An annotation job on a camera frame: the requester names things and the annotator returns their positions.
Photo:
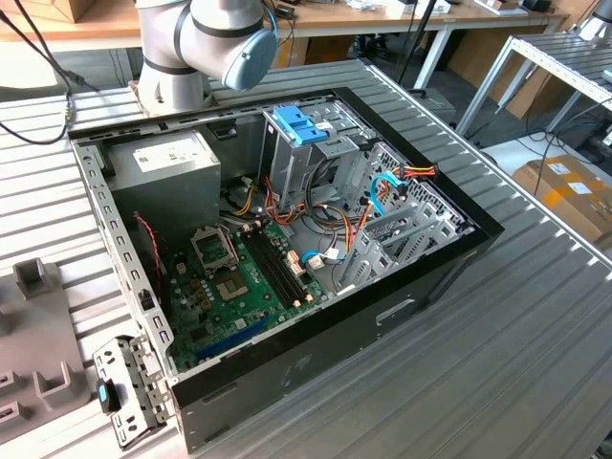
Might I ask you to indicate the metal disk bay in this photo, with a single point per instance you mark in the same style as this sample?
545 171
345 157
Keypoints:
370 260

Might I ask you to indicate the cardboard box with labels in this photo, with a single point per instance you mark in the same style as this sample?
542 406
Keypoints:
564 201

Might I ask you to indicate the wooden desk with white legs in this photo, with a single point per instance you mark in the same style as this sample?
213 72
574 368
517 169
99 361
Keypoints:
334 14

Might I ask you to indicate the black open PC case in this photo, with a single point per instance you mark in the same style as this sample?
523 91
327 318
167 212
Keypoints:
334 344

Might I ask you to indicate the metal frame slat table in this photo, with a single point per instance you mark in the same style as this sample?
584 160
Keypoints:
540 52

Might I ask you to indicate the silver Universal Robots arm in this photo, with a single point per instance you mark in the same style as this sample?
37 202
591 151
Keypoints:
191 38

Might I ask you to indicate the grey power supply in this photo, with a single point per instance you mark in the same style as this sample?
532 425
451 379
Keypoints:
162 186

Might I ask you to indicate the metal drive cage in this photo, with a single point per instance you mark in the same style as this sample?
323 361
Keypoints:
296 162

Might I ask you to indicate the black RAM slot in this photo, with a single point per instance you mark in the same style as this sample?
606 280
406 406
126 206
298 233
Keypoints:
271 272
282 268

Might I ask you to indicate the metal expansion bracket cover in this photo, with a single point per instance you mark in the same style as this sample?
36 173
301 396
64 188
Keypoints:
138 378

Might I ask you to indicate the grey parts rack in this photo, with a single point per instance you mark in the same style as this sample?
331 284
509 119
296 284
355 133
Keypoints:
38 334

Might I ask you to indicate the CPU socket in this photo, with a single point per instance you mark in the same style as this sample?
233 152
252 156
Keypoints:
232 288

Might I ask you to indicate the light wooden desk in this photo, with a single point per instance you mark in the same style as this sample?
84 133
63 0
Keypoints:
95 26

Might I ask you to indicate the blue expansion slot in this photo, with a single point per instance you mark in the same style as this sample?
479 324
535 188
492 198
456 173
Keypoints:
229 342

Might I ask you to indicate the black latch with blue stripe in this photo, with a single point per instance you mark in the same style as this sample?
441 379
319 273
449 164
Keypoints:
107 397

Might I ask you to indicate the brown wooden box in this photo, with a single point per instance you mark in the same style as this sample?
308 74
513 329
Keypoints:
72 7

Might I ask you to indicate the plain brown cardboard box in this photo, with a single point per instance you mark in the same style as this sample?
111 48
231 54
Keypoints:
473 52

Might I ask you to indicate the black case fan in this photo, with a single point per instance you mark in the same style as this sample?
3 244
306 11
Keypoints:
148 260

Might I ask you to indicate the green motherboard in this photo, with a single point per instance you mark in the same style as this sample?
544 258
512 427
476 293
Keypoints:
248 325

